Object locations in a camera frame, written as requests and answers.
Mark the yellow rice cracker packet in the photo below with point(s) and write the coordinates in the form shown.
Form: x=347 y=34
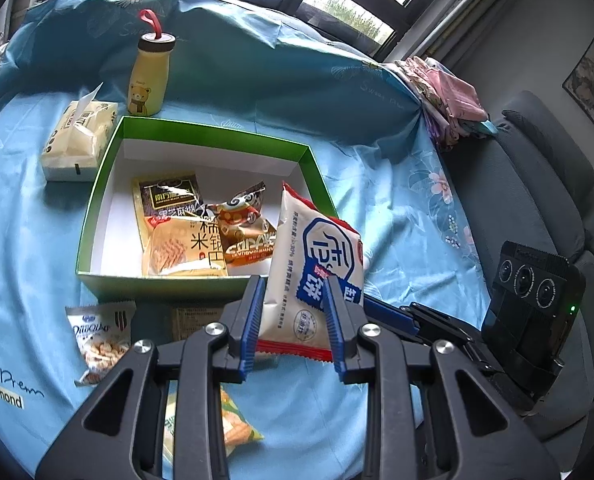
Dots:
x=177 y=250

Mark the white red blue snack packet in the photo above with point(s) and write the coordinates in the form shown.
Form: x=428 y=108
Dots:
x=307 y=260

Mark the orange patterned snack packet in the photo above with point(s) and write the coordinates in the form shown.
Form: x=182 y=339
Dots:
x=242 y=240

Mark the yellow bear print bottle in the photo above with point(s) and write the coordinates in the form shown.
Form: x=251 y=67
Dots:
x=149 y=85

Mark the brown flat snack packet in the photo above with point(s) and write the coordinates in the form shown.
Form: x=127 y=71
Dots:
x=197 y=317

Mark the purple and gold snack packet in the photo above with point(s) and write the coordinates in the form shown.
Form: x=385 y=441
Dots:
x=167 y=195

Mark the small white snack packet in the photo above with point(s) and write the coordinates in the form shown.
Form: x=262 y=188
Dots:
x=99 y=340

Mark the grey sofa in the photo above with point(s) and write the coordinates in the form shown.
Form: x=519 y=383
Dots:
x=537 y=185

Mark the green cardboard box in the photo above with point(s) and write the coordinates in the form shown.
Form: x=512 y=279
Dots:
x=127 y=160

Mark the pale yellow tissue pack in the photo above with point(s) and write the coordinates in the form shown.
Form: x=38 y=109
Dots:
x=77 y=135

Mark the pile of pink clothes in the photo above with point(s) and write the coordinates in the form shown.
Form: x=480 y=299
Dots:
x=449 y=100

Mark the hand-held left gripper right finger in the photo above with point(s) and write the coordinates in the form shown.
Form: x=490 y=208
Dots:
x=336 y=325

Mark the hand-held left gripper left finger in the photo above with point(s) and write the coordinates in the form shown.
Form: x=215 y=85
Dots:
x=252 y=325

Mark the pale metal pipes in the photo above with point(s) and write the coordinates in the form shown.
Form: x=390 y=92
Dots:
x=457 y=5

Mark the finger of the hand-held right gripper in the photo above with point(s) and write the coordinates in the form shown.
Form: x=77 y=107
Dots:
x=392 y=316
x=447 y=327

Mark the blue floral bed sheet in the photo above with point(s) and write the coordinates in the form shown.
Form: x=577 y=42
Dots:
x=27 y=260

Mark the green and orange snack packet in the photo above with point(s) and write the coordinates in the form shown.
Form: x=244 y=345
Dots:
x=237 y=425

